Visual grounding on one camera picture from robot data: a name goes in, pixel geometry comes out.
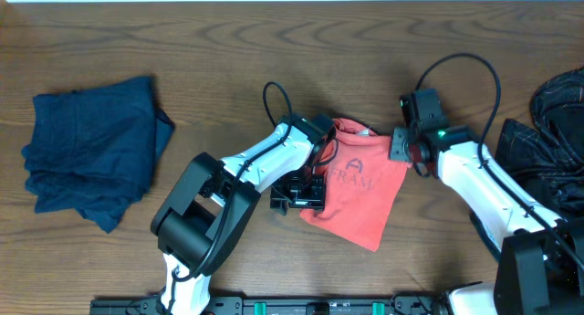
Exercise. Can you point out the black garment with white stripe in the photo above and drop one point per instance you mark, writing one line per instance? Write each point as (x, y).
(493, 246)

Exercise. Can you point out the black patterned garment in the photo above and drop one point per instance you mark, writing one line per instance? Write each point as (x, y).
(546, 159)

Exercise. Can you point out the black mounting rail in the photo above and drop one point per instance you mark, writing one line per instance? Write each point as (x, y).
(403, 303)

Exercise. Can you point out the folded navy blue garment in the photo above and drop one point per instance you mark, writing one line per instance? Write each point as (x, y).
(95, 150)

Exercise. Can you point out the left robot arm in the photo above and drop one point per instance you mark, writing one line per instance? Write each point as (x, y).
(203, 217)

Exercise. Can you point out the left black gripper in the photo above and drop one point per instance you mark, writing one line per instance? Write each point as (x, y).
(318, 203)

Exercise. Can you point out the orange printed t-shirt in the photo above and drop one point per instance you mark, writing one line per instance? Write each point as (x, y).
(362, 183)

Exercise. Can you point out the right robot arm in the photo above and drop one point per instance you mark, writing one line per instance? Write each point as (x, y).
(540, 266)

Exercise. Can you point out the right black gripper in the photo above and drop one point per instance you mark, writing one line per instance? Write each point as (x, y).
(397, 150)

